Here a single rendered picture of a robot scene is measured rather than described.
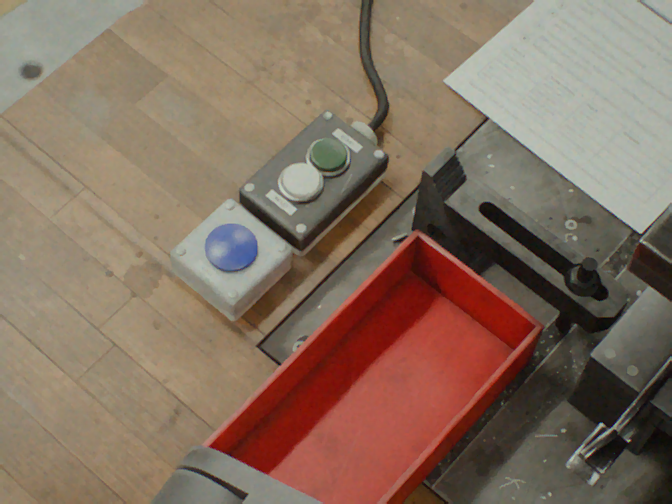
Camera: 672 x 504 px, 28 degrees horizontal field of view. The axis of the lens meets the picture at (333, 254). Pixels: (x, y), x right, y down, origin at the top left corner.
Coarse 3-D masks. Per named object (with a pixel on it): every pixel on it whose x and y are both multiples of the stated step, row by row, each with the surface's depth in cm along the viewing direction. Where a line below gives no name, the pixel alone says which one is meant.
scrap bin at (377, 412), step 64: (448, 256) 99; (384, 320) 102; (448, 320) 103; (512, 320) 99; (320, 384) 100; (384, 384) 100; (448, 384) 100; (256, 448) 97; (320, 448) 97; (384, 448) 97; (448, 448) 97
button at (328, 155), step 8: (320, 144) 106; (328, 144) 106; (336, 144) 106; (312, 152) 105; (320, 152) 105; (328, 152) 105; (336, 152) 106; (344, 152) 106; (312, 160) 105; (320, 160) 105; (328, 160) 105; (336, 160) 105; (344, 160) 105; (320, 168) 105; (328, 168) 105; (336, 168) 105
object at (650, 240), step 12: (660, 228) 80; (648, 240) 79; (660, 240) 80; (636, 252) 80; (648, 252) 80; (660, 252) 79; (636, 264) 81; (648, 264) 80; (660, 264) 80; (648, 276) 81; (660, 276) 80; (660, 288) 81
